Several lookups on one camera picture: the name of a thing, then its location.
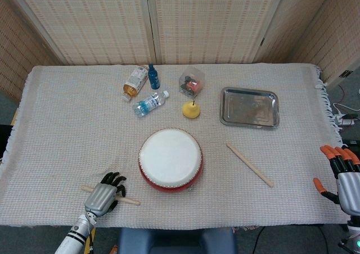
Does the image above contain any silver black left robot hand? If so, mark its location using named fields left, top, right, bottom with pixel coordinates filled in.
left=84, top=171, right=127, bottom=217

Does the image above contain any silver orange-tipped right robot hand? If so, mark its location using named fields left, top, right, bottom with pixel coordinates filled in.
left=313, top=145, right=360, bottom=217

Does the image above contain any wooden drumstick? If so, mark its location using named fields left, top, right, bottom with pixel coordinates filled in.
left=80, top=185, right=141, bottom=206
left=226, top=143, right=275, bottom=188

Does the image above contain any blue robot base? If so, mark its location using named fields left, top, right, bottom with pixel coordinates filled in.
left=117, top=227, right=237, bottom=254

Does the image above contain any red drum with white skin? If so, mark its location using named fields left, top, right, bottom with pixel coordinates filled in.
left=138, top=128, right=204, bottom=194

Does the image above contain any rectangular steel tray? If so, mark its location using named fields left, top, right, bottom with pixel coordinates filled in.
left=219, top=87, right=281, bottom=130

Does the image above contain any beige woven tablecloth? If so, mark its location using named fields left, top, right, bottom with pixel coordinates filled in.
left=0, top=62, right=356, bottom=228

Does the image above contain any white power strip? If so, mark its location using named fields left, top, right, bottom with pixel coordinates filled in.
left=336, top=112, right=357, bottom=127

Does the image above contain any clear water bottle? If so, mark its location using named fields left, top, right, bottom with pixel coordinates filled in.
left=132, top=90, right=170, bottom=117

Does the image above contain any black object beside table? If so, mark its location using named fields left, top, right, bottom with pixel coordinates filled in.
left=0, top=124, right=14, bottom=161

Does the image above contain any orange tea bottle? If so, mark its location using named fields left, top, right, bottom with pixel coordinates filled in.
left=121, top=65, right=150, bottom=102

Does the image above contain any yellow pear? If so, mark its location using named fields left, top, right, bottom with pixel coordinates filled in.
left=182, top=99, right=201, bottom=119

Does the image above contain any blue spray bottle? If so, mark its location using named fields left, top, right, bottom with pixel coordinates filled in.
left=147, top=63, right=160, bottom=90

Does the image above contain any clear plastic box with items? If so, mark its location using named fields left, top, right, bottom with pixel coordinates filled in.
left=178, top=67, right=205, bottom=99

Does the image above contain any woven folding screen panel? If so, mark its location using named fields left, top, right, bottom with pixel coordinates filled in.
left=5, top=0, right=157, bottom=66
left=253, top=0, right=337, bottom=65
left=292, top=0, right=360, bottom=89
left=146, top=0, right=289, bottom=65
left=0, top=0, right=61, bottom=103

